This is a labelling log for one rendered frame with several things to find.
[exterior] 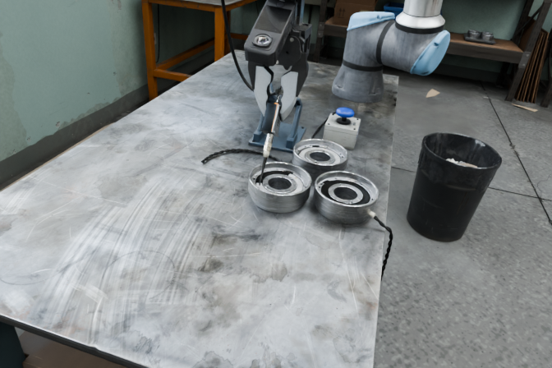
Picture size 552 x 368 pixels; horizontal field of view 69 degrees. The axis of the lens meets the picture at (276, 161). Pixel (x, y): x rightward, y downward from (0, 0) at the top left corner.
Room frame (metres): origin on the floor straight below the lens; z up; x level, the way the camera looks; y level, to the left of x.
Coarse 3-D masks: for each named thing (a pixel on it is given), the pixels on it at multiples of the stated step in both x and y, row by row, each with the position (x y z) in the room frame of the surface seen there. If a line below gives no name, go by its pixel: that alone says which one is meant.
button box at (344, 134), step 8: (328, 120) 0.82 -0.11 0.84; (336, 120) 0.82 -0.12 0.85; (352, 120) 0.83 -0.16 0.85; (360, 120) 0.84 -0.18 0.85; (328, 128) 0.79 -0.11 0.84; (336, 128) 0.79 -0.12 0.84; (344, 128) 0.78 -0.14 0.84; (352, 128) 0.79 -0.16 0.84; (328, 136) 0.79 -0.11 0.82; (336, 136) 0.79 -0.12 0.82; (344, 136) 0.78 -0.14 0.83; (352, 136) 0.78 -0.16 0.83; (344, 144) 0.78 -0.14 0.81; (352, 144) 0.78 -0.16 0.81
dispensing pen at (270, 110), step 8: (280, 88) 0.65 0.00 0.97; (280, 96) 0.64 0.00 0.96; (272, 104) 0.61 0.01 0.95; (272, 112) 0.61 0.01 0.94; (264, 120) 0.60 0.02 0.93; (272, 120) 0.60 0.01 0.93; (264, 128) 0.59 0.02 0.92; (272, 136) 0.60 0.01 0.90; (264, 144) 0.59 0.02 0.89; (264, 152) 0.58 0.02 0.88; (264, 160) 0.58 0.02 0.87
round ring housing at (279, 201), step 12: (252, 168) 0.59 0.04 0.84; (264, 168) 0.61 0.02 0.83; (276, 168) 0.62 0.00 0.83; (288, 168) 0.62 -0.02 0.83; (300, 168) 0.61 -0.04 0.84; (252, 180) 0.57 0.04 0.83; (264, 180) 0.57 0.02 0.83; (276, 180) 0.59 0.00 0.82; (288, 180) 0.58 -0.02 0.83; (252, 192) 0.54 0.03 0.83; (264, 192) 0.52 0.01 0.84; (276, 192) 0.54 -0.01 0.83; (288, 192) 0.55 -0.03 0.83; (300, 192) 0.53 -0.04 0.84; (264, 204) 0.52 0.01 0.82; (276, 204) 0.52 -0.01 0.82; (288, 204) 0.52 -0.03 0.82; (300, 204) 0.53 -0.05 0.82
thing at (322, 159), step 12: (300, 144) 0.71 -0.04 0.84; (312, 144) 0.72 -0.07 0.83; (324, 144) 0.73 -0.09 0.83; (336, 144) 0.71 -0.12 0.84; (312, 156) 0.69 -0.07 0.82; (324, 156) 0.69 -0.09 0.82; (312, 168) 0.63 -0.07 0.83; (324, 168) 0.63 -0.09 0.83; (336, 168) 0.63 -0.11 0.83; (312, 180) 0.63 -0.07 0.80
